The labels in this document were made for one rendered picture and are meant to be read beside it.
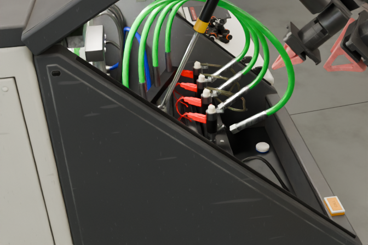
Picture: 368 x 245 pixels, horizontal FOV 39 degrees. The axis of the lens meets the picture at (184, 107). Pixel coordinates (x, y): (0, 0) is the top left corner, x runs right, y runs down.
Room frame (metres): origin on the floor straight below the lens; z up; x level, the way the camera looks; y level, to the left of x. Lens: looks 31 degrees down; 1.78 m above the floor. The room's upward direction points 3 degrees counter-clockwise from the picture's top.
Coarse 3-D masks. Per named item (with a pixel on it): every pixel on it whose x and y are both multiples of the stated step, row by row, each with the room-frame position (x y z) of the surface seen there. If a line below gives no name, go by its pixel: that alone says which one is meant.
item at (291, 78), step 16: (160, 0) 1.03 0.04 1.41; (176, 0) 1.02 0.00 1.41; (144, 16) 1.04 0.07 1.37; (240, 16) 0.98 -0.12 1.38; (128, 48) 1.05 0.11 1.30; (128, 64) 1.06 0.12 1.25; (288, 64) 0.95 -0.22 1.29; (128, 80) 1.06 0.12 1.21; (288, 80) 0.95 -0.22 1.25; (288, 96) 0.95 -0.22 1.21; (272, 112) 0.96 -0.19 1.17
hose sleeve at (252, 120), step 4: (260, 112) 0.97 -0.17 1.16; (264, 112) 0.96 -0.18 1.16; (252, 116) 0.97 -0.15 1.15; (256, 116) 0.97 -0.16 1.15; (260, 116) 0.96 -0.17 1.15; (264, 116) 0.96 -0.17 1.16; (268, 116) 0.96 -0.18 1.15; (244, 120) 0.98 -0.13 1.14; (248, 120) 0.97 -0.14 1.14; (252, 120) 0.97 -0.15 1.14; (256, 120) 0.97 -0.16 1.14; (260, 120) 0.96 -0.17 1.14; (236, 124) 0.99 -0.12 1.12; (240, 124) 0.98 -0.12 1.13; (244, 124) 0.97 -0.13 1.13; (248, 124) 0.97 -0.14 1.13; (252, 124) 0.97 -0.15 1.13; (240, 128) 0.98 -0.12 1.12; (244, 128) 0.97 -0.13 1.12
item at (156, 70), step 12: (180, 0) 1.23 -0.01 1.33; (156, 24) 1.23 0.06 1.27; (156, 36) 1.22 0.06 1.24; (252, 36) 1.25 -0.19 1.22; (156, 48) 1.22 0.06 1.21; (156, 60) 1.22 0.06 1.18; (252, 60) 1.25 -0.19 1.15; (156, 72) 1.22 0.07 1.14; (240, 72) 1.25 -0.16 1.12; (156, 84) 1.22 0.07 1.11; (228, 84) 1.24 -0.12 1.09
